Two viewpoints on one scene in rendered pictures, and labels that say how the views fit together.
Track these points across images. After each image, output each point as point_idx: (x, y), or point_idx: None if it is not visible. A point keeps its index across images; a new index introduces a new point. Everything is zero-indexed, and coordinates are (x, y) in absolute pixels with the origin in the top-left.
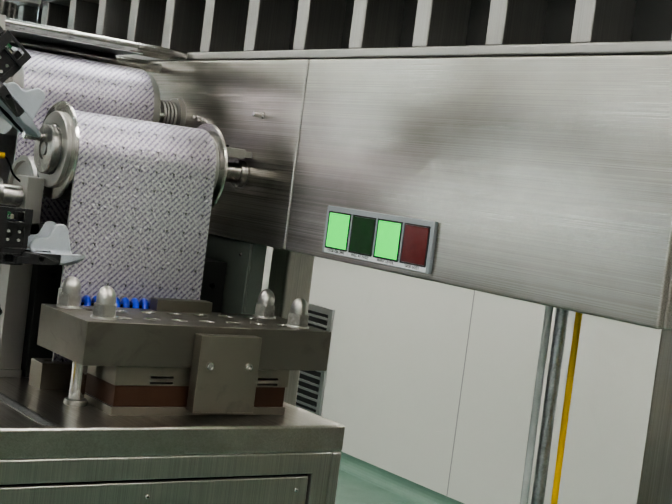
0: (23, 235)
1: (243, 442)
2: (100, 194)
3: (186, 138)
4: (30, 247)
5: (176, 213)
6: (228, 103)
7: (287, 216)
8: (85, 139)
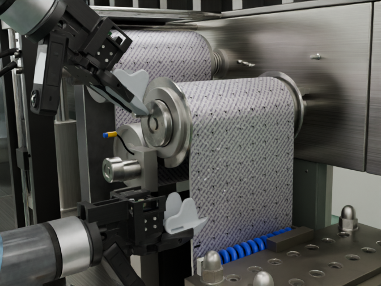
0: (158, 220)
1: None
2: (212, 159)
3: (268, 89)
4: (165, 228)
5: (270, 157)
6: (272, 49)
7: (363, 144)
8: (194, 112)
